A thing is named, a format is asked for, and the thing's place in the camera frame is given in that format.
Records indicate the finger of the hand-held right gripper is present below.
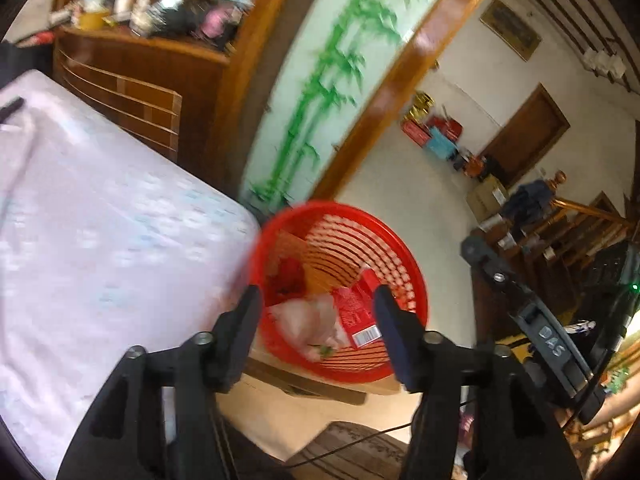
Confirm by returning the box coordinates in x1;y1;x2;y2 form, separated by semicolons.
460;235;528;321

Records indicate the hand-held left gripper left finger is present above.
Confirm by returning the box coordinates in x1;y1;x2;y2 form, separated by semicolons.
55;285;265;480

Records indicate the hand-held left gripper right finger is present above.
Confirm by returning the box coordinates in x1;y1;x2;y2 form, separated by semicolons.
372;285;583;480

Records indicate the red white box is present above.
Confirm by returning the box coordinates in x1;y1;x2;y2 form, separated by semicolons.
332;267;386;350

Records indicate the white plastic bag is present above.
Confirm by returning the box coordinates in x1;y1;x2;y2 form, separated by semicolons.
270;294;351;363

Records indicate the large orange packet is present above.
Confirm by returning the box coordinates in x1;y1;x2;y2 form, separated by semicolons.
277;230;361;295

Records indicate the red plastic basket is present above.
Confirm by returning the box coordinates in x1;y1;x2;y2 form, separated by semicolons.
250;200;430;385

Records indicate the cardboard box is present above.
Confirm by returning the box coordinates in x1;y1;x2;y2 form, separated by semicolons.
465;177;511;223

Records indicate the wooden stool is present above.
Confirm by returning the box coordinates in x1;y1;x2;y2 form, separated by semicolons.
245;345;416;406

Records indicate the dark blue clothing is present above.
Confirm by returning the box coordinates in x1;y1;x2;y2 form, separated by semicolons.
500;180;553;221

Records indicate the wooden stair railing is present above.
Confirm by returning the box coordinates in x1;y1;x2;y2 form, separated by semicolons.
472;170;633;321

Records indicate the patterned rug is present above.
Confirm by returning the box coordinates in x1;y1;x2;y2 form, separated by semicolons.
285;421;413;480

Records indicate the teal box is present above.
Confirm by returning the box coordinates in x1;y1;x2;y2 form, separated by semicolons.
425;127;461;161

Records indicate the brown wooden door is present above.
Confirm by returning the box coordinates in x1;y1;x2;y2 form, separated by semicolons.
477;84;571;186

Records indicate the red gift box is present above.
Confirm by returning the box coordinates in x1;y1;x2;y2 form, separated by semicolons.
402;120;433;148

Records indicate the bamboo painted partition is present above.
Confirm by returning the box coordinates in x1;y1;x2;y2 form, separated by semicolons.
200;0;511;211

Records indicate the wooden cabinet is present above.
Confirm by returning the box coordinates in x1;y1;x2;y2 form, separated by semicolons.
50;0;281;196

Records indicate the black bag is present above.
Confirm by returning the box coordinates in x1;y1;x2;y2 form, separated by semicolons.
150;0;201;38

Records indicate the yellow container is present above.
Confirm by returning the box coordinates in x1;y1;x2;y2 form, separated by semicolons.
75;10;111;31

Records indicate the black cable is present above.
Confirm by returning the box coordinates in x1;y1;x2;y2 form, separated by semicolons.
287;422;416;468

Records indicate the small framed wall picture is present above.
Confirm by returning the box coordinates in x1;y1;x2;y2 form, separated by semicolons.
480;0;543;63

